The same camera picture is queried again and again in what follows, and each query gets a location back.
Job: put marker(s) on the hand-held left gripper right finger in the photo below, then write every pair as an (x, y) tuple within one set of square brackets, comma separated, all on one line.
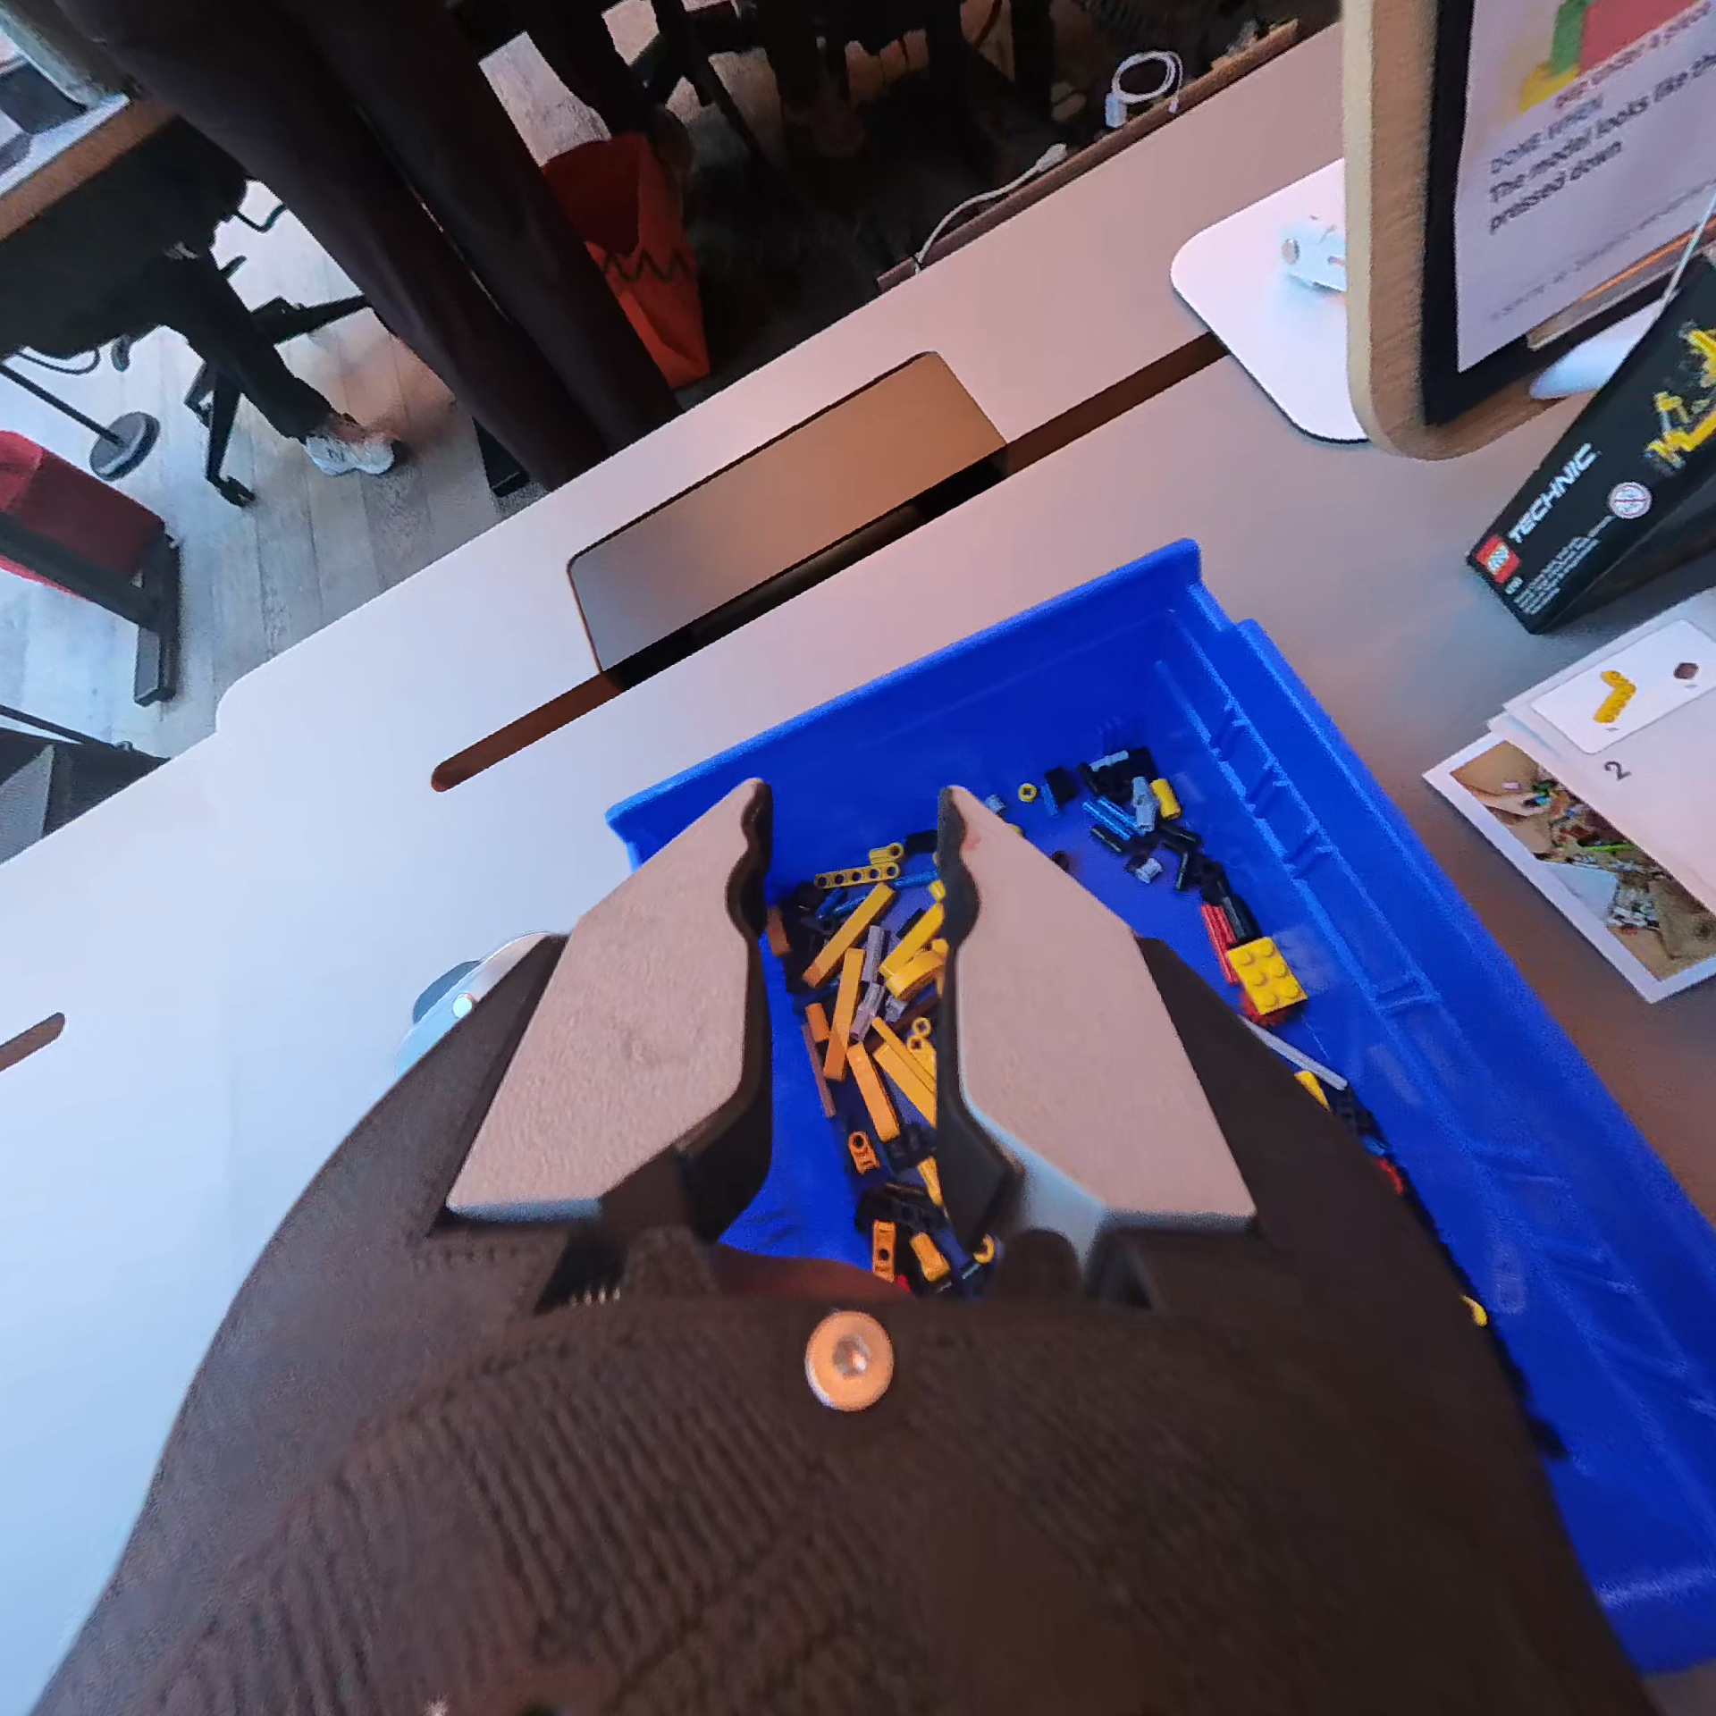
[(1073, 1060)]

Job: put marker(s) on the white printed paper sheet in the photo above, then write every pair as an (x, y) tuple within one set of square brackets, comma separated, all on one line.
[(1568, 176)]

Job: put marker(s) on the blue plastic bin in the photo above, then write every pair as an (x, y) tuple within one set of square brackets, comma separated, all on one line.
[(1474, 1074)]

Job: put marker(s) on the yellow studded lego brick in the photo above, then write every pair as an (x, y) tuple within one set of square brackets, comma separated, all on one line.
[(1267, 978)]

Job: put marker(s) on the lego instruction booklet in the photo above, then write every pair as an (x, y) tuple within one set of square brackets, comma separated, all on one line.
[(1568, 860)]

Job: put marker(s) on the white instruction card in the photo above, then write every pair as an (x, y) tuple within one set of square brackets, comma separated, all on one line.
[(1649, 698)]

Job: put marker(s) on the pile of small lego pieces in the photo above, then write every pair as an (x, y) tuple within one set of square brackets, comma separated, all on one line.
[(858, 937)]

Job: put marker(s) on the wood-framed monitor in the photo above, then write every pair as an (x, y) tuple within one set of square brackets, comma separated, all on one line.
[(1393, 268)]

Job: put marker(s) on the wooden table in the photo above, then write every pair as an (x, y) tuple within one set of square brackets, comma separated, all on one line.
[(68, 166)]

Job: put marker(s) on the small grey round device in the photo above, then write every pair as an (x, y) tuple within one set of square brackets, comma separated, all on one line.
[(447, 1006)]

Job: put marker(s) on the red bench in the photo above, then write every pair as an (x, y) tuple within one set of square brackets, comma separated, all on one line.
[(68, 515)]

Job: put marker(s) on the white monitor stand base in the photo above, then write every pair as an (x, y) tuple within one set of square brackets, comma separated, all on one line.
[(1262, 321)]

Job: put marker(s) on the black lego set box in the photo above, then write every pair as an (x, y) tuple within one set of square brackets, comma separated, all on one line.
[(1609, 510)]

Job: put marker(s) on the black office chair base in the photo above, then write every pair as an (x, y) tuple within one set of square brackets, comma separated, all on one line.
[(234, 456)]

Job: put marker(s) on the black round stand base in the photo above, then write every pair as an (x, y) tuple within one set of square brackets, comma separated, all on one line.
[(125, 446)]

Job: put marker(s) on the dark brown furniture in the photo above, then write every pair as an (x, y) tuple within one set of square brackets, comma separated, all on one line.
[(402, 200)]

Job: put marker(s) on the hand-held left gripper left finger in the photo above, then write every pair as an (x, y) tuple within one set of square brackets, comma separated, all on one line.
[(602, 1033)]

